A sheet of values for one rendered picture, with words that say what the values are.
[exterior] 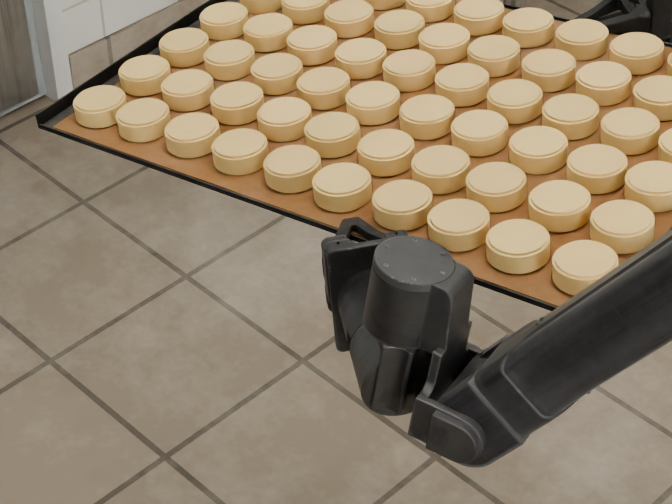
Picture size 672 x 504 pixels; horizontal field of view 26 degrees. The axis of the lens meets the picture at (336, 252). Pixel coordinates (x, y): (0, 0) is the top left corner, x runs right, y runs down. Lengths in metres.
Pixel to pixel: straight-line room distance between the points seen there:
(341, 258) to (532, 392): 0.20
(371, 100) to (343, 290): 0.27
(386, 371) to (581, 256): 0.19
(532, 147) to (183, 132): 0.31
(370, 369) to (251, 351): 1.44
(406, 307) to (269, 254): 1.66
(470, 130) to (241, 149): 0.20
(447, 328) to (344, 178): 0.26
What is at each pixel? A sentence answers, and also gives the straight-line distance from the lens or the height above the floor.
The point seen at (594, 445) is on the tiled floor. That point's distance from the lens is 2.36.
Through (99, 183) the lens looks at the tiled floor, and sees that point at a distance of 2.85.
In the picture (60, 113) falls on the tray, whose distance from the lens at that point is 1.43.
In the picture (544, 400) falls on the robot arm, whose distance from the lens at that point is 0.99.
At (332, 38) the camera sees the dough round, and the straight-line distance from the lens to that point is 1.44.
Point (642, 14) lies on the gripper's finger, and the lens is 1.45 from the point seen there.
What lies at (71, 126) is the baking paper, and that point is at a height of 0.93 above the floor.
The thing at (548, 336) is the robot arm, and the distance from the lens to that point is 0.97.
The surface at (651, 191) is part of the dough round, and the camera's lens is 1.20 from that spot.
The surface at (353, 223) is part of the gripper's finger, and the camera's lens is 1.19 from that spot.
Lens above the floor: 1.74
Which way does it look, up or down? 41 degrees down
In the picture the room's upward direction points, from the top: straight up
